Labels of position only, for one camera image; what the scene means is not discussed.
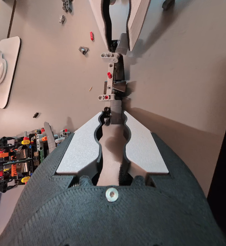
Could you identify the small grey lego connector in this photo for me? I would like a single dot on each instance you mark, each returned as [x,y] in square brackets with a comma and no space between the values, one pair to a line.
[62,19]

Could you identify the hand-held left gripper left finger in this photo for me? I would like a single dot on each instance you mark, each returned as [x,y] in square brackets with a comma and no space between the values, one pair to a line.
[80,151]

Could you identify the small black lego pin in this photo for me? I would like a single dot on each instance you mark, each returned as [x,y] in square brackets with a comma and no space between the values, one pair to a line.
[35,115]

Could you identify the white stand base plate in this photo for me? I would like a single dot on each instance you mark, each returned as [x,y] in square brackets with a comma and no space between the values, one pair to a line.
[11,80]

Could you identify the dark grey lego block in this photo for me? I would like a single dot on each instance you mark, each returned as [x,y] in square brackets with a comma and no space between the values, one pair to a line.
[167,4]

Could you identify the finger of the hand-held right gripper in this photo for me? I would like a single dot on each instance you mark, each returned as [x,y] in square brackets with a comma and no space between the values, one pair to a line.
[139,21]
[102,23]

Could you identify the grey lego connector with hole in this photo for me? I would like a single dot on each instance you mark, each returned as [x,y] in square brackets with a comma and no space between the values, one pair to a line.
[83,50]

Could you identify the dark grey lego piece cluster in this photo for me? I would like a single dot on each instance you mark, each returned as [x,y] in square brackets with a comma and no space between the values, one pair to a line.
[67,5]

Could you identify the grey lego beam sub-assembly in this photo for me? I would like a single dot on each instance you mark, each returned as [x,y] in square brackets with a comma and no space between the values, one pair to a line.
[115,113]

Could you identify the red lego pin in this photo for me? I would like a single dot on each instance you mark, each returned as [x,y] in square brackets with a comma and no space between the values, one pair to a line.
[91,36]

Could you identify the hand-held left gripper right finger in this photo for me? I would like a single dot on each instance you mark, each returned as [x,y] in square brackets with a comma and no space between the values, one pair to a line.
[143,151]

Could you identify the large black lego vehicle model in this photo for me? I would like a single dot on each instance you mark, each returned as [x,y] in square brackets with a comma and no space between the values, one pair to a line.
[26,153]

